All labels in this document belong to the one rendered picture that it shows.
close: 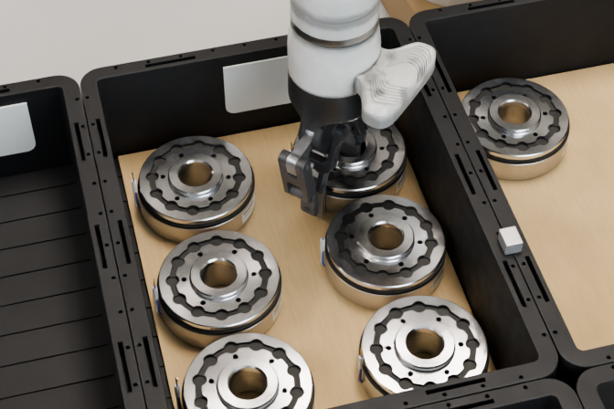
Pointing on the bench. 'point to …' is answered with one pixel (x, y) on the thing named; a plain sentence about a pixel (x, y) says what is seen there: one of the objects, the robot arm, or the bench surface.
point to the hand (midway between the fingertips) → (331, 179)
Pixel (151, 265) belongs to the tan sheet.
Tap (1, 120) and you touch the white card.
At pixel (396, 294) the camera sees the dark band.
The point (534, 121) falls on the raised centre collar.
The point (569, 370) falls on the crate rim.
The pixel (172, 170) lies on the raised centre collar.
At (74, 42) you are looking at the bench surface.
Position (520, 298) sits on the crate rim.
